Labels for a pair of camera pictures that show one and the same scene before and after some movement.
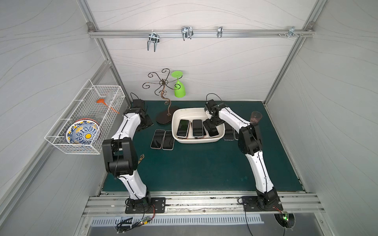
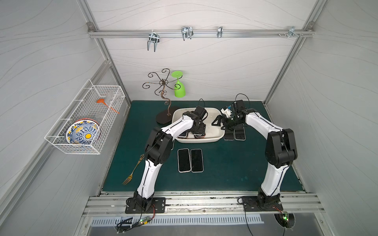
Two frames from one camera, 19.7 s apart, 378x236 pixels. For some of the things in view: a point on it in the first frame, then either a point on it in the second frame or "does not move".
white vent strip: [176, 221] does not move
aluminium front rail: [209, 203] does not move
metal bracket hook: [291, 31] does not move
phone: [211, 128] -> [197, 161]
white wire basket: [83, 126] does not move
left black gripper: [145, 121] -> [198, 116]
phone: [230, 132] does not move
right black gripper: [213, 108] -> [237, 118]
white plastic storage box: [188, 126] does not move
